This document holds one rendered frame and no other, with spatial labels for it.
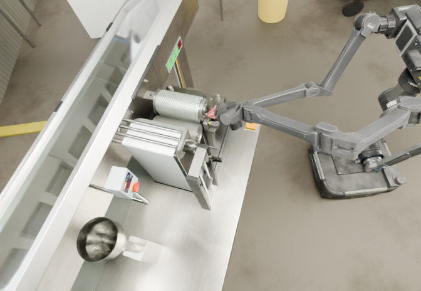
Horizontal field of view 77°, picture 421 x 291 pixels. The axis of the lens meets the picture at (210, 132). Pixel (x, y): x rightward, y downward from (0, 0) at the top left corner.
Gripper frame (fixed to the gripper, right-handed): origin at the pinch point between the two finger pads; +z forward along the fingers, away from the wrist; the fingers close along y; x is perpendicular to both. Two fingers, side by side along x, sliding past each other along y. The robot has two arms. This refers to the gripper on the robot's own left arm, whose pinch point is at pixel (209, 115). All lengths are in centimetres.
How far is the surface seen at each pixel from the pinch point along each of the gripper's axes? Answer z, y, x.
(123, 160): 32, -34, 18
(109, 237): 8, -69, 22
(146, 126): 4.4, -23.0, 28.1
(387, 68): -45, 170, -183
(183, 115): 9.9, -4.3, 8.6
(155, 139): 0.3, -27.8, 24.2
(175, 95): 11.3, 3.4, 16.4
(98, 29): 223, 147, 28
